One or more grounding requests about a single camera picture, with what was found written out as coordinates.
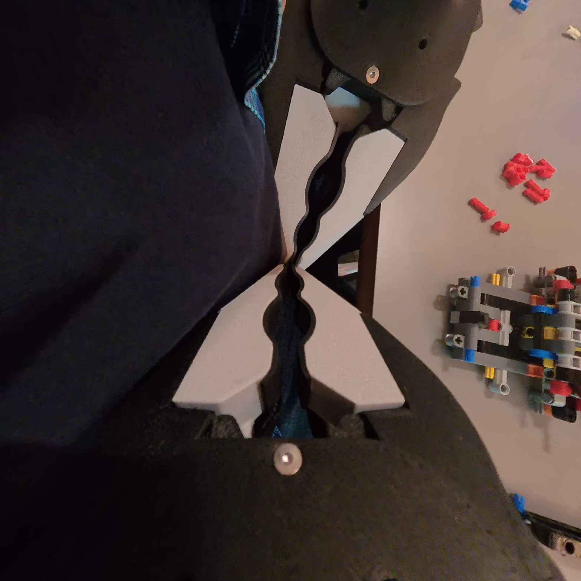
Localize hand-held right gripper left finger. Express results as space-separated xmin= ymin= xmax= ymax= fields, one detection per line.
xmin=172 ymin=263 xmax=292 ymax=439

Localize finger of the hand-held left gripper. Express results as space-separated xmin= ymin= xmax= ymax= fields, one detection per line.
xmin=274 ymin=84 xmax=338 ymax=265
xmin=294 ymin=128 xmax=408 ymax=270

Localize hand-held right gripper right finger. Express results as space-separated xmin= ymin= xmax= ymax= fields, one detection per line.
xmin=294 ymin=266 xmax=406 ymax=428

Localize pile of red lego pins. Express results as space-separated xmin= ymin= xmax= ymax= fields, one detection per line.
xmin=501 ymin=152 xmax=557 ymax=203

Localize multicoloured lego assembly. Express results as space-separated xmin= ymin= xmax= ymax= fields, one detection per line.
xmin=436 ymin=264 xmax=581 ymax=424

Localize person's blue jeans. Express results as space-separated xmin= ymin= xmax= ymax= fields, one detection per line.
xmin=271 ymin=295 xmax=315 ymax=439

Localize blue plaid shirt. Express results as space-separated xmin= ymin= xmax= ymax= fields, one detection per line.
xmin=229 ymin=0 xmax=285 ymax=133

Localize black lego frame blue pins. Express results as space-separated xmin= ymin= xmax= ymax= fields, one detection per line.
xmin=510 ymin=492 xmax=581 ymax=559

